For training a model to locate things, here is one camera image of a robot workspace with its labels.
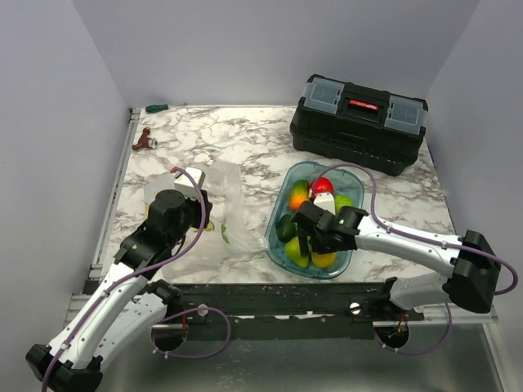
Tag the light green fake pear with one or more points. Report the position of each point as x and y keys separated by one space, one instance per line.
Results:
x=293 y=252

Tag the orange green fake mango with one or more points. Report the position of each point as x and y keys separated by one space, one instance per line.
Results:
x=299 y=194

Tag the aluminium frame rail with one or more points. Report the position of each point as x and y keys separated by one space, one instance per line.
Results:
x=433 y=308

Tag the teal transparent plastic tray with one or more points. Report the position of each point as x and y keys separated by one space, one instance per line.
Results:
x=344 y=183

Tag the dark green fake avocado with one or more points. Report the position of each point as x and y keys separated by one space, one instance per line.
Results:
x=286 y=229

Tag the black mounting base rail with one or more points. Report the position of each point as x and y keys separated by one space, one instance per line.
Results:
x=282 y=311

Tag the green fake fruit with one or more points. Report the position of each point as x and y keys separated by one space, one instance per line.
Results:
x=341 y=200

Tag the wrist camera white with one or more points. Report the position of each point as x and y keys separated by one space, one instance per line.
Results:
x=326 y=201
x=184 y=182

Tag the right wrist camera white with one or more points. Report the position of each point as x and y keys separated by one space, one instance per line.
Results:
x=326 y=201

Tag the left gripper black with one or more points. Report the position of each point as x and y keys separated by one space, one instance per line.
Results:
x=197 y=204

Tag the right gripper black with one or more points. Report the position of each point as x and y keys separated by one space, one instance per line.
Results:
x=315 y=246

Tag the green handled screwdriver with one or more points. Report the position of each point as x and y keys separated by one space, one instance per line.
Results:
x=153 y=109

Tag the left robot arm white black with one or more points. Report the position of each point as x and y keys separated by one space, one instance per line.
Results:
x=127 y=301

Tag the red fake fruit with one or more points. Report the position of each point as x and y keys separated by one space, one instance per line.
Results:
x=320 y=185

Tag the yellow fake fruit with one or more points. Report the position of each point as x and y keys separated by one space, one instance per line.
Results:
x=323 y=261

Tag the translucent printed plastic bag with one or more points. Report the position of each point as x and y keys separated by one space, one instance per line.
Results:
x=227 y=233

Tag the brown water tap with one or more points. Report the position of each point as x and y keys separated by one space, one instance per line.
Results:
x=145 y=141

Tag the black toolbox red handle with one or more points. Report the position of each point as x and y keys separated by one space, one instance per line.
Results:
x=356 y=124

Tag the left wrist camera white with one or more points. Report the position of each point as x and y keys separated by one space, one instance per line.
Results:
x=184 y=182

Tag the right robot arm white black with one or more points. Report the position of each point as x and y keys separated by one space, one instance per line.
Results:
x=463 y=270

